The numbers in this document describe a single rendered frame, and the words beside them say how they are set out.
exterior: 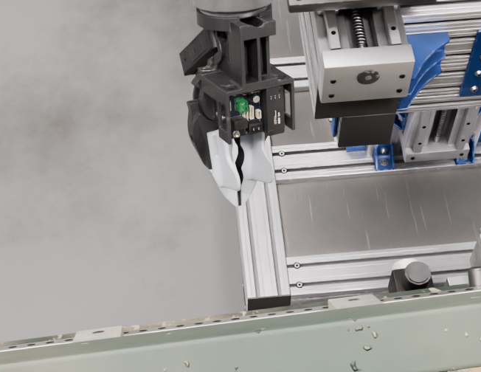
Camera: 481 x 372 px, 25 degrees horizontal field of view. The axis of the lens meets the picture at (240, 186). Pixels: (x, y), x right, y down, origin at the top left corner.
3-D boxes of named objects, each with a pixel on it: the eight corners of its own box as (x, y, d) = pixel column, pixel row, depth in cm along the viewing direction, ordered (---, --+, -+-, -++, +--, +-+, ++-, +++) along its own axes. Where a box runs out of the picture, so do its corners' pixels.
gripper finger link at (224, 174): (230, 230, 106) (225, 144, 102) (206, 207, 111) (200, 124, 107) (258, 223, 107) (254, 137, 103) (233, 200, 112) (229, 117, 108)
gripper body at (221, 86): (226, 152, 100) (218, 27, 95) (189, 122, 107) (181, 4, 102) (298, 135, 103) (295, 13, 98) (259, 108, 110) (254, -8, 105)
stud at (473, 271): (484, 286, 155) (482, 265, 155) (489, 288, 152) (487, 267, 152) (467, 288, 155) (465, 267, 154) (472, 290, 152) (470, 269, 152)
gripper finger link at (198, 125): (196, 173, 107) (190, 89, 103) (190, 167, 108) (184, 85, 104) (239, 162, 108) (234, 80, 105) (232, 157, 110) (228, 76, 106)
